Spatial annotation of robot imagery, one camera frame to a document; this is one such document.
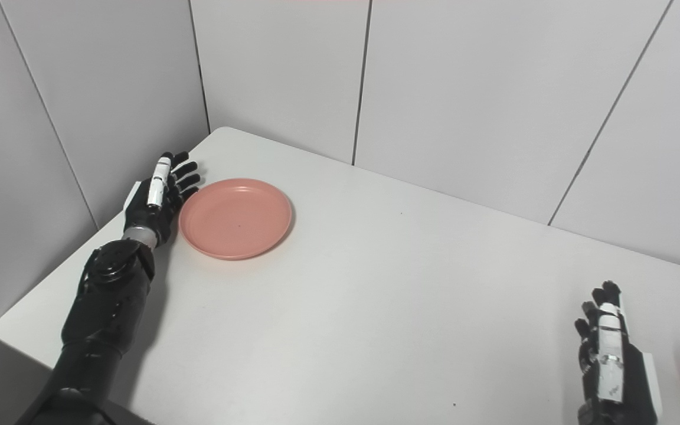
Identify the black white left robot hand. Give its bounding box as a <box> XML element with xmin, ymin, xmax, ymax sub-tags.
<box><xmin>123</xmin><ymin>152</ymin><xmax>201</xmax><ymax>247</ymax></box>

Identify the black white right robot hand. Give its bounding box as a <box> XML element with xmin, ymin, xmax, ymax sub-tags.
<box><xmin>574</xmin><ymin>280</ymin><xmax>663</xmax><ymax>425</ymax></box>

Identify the pink round plate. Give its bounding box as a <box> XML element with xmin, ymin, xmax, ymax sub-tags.
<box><xmin>178</xmin><ymin>178</ymin><xmax>293</xmax><ymax>261</ymax></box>

